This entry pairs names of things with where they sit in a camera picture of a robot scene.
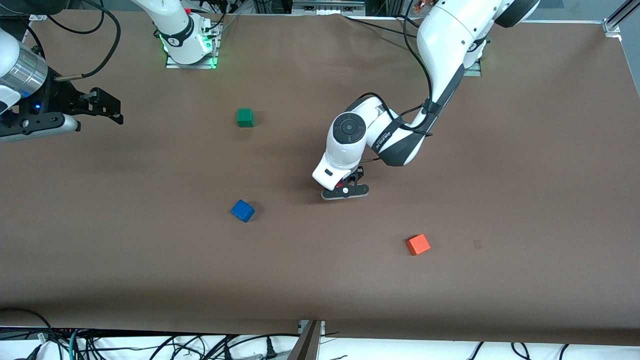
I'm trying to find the blue wooden cube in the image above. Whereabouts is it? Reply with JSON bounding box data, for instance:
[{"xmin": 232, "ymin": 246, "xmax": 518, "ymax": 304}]
[{"xmin": 230, "ymin": 199, "xmax": 256, "ymax": 223}]

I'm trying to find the orange wooden cube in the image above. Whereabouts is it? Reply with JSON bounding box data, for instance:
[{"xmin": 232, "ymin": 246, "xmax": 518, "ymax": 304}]
[{"xmin": 406, "ymin": 233, "xmax": 431, "ymax": 257}]

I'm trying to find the brown paper table cover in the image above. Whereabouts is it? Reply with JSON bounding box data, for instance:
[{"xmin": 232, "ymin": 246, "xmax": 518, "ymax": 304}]
[{"xmin": 0, "ymin": 10, "xmax": 640, "ymax": 347}]

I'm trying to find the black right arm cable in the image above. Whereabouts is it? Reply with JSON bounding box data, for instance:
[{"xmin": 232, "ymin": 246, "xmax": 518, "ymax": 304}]
[{"xmin": 45, "ymin": 0, "xmax": 122, "ymax": 82}]

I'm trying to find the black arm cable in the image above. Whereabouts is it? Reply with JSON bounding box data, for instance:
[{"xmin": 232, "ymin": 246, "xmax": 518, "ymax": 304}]
[
  {"xmin": 45, "ymin": 0, "xmax": 122, "ymax": 82},
  {"xmin": 345, "ymin": 27, "xmax": 436, "ymax": 138}
]

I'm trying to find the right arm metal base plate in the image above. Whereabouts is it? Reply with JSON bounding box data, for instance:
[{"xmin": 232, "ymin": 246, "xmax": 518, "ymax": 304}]
[{"xmin": 165, "ymin": 22, "xmax": 223, "ymax": 70}]

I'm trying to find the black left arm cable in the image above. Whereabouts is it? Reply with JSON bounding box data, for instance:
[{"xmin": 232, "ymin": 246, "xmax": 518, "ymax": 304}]
[{"xmin": 345, "ymin": 27, "xmax": 436, "ymax": 138}]

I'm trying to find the black base supply cable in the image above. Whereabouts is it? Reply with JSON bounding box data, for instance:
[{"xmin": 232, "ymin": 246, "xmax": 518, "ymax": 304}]
[{"xmin": 344, "ymin": 15, "xmax": 421, "ymax": 39}]

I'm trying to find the grey metal rail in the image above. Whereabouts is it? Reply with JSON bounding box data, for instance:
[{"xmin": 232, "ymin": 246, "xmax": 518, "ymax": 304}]
[{"xmin": 292, "ymin": 0, "xmax": 366, "ymax": 15}]

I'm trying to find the aluminium frame beam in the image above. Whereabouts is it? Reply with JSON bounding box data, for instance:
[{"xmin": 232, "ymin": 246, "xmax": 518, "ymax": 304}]
[{"xmin": 286, "ymin": 320, "xmax": 327, "ymax": 360}]

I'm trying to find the black arched cable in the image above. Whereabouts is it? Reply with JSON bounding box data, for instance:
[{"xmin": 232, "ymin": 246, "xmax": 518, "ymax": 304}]
[{"xmin": 0, "ymin": 307, "xmax": 53, "ymax": 333}]

